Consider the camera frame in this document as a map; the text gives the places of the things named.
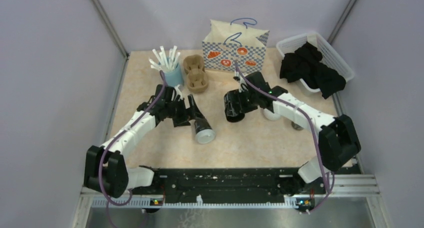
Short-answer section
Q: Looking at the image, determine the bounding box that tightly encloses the blue straw holder cup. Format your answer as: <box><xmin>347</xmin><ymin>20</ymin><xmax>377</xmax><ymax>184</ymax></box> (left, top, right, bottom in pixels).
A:
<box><xmin>164</xmin><ymin>63</ymin><xmax>184</xmax><ymax>87</ymax></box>

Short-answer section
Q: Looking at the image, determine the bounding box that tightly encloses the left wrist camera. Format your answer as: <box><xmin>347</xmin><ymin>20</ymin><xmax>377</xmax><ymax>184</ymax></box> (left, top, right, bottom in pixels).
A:
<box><xmin>174</xmin><ymin>84</ymin><xmax>183</xmax><ymax>101</ymax></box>

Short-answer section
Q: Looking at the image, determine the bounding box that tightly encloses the stack of white lids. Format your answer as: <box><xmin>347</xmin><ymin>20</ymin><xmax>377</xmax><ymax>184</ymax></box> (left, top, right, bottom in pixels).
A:
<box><xmin>262</xmin><ymin>109</ymin><xmax>281</xmax><ymax>121</ymax></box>

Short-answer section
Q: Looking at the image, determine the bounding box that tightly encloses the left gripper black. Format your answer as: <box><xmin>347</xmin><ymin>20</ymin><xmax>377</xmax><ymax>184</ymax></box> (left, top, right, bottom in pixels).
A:
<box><xmin>164</xmin><ymin>94</ymin><xmax>205</xmax><ymax>128</ymax></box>

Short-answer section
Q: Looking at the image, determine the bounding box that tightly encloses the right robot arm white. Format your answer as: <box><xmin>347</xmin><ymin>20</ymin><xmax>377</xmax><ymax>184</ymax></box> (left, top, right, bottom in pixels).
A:
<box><xmin>226</xmin><ymin>71</ymin><xmax>361</xmax><ymax>194</ymax></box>

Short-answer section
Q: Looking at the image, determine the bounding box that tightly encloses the cardboard cup carrier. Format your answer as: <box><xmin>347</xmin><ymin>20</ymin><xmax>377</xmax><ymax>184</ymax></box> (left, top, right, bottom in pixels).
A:
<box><xmin>183</xmin><ymin>54</ymin><xmax>209</xmax><ymax>94</ymax></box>

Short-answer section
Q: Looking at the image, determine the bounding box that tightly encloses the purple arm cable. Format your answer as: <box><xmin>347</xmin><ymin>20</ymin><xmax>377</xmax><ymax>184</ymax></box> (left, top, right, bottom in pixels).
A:
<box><xmin>234</xmin><ymin>61</ymin><xmax>336</xmax><ymax>215</ymax></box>
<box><xmin>98</xmin><ymin>70</ymin><xmax>168</xmax><ymax>228</ymax></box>

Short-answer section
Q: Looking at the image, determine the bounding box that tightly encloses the black coffee cup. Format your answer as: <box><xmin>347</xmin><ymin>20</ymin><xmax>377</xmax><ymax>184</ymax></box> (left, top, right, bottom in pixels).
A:
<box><xmin>291</xmin><ymin>121</ymin><xmax>304</xmax><ymax>131</ymax></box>
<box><xmin>193</xmin><ymin>118</ymin><xmax>212</xmax><ymax>136</ymax></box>

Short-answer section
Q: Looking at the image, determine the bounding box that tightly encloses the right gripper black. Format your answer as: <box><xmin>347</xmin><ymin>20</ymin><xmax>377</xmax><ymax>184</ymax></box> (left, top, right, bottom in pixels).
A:
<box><xmin>227</xmin><ymin>87</ymin><xmax>259</xmax><ymax>117</ymax></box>

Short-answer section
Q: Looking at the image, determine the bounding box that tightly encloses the black cloth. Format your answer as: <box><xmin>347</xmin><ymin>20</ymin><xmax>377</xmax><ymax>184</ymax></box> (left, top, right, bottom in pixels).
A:
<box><xmin>279</xmin><ymin>42</ymin><xmax>347</xmax><ymax>99</ymax></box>

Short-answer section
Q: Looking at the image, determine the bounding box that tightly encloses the checkered paper takeout bag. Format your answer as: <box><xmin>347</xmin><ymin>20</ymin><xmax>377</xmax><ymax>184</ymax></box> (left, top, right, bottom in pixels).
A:
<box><xmin>202</xmin><ymin>17</ymin><xmax>270</xmax><ymax>74</ymax></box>

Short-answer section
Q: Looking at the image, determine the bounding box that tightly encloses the white wrapped straws bundle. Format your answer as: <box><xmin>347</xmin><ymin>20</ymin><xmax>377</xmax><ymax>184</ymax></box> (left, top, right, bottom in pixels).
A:
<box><xmin>148</xmin><ymin>45</ymin><xmax>181</xmax><ymax>73</ymax></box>

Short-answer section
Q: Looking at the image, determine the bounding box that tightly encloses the stack of black cups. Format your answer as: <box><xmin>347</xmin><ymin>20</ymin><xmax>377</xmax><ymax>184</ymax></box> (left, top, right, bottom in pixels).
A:
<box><xmin>223</xmin><ymin>89</ymin><xmax>245</xmax><ymax>123</ymax></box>

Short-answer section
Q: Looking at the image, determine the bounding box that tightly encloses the white plastic basket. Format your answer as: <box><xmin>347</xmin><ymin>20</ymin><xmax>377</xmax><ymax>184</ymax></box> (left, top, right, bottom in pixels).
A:
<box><xmin>276</xmin><ymin>32</ymin><xmax>355</xmax><ymax>99</ymax></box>

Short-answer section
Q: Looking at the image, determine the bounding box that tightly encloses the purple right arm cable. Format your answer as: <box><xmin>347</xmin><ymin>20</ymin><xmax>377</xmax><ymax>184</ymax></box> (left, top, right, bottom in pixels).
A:
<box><xmin>234</xmin><ymin>61</ymin><xmax>336</xmax><ymax>215</ymax></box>

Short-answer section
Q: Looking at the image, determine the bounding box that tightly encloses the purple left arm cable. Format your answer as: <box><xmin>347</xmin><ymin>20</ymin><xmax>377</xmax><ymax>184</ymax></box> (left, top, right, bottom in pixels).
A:
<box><xmin>98</xmin><ymin>70</ymin><xmax>168</xmax><ymax>228</ymax></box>

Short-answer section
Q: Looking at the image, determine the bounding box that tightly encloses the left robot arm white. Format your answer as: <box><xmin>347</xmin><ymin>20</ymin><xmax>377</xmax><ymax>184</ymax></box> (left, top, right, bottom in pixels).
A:
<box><xmin>83</xmin><ymin>84</ymin><xmax>206</xmax><ymax>198</ymax></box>

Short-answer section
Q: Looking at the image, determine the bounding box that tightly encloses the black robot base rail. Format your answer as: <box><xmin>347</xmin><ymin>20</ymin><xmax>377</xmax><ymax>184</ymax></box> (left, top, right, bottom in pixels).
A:
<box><xmin>132</xmin><ymin>167</ymin><xmax>325</xmax><ymax>204</ymax></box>

